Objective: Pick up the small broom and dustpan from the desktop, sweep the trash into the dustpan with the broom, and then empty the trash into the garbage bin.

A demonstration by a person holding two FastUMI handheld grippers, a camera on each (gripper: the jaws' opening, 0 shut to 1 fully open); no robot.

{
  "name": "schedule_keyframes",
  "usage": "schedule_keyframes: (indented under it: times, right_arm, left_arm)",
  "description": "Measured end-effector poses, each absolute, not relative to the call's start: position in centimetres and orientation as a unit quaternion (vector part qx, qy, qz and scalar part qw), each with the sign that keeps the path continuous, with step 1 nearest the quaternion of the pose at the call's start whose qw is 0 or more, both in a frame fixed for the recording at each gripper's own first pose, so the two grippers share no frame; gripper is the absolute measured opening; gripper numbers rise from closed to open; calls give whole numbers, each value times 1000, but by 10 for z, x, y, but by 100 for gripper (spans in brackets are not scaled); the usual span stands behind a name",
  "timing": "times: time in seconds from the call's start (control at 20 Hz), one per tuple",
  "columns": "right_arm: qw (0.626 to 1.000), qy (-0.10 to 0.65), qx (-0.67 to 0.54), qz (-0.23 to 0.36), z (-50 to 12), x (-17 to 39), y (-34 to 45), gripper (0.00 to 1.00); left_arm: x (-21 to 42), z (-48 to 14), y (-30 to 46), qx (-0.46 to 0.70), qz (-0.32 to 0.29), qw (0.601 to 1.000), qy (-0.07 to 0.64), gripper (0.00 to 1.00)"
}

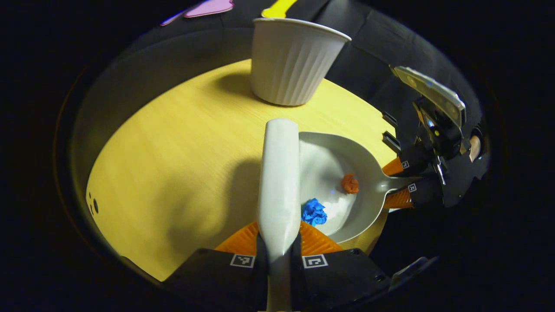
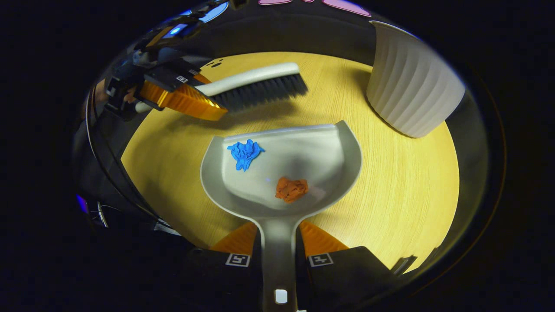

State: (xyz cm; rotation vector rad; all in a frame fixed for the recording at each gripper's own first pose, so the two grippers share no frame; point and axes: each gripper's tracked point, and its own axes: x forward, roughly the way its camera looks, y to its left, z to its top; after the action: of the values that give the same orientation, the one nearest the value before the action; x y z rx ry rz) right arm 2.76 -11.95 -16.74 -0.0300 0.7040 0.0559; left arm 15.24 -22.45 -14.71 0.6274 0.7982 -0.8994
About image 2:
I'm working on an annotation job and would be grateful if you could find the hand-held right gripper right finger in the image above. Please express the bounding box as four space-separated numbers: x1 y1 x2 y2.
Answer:
296 219 402 312

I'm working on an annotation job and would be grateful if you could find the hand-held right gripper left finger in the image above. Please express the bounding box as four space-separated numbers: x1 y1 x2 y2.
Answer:
186 221 265 312

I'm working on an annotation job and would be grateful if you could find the small white broom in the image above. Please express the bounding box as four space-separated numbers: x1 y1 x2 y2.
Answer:
135 62 309 113

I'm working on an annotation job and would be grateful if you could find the blue paper scrap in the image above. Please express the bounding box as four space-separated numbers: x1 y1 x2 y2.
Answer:
227 139 265 172

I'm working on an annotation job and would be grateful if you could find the orange paper scrap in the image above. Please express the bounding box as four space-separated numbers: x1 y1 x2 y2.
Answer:
275 176 309 203

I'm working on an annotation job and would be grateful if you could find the white plastic dustpan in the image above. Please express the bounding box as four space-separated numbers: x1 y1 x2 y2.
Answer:
200 120 363 312

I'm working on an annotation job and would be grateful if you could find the wooden desktop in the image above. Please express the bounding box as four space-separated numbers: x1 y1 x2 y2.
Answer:
121 52 460 273

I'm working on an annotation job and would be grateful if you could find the black table clamp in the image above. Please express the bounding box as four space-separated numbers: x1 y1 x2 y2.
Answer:
392 255 418 276

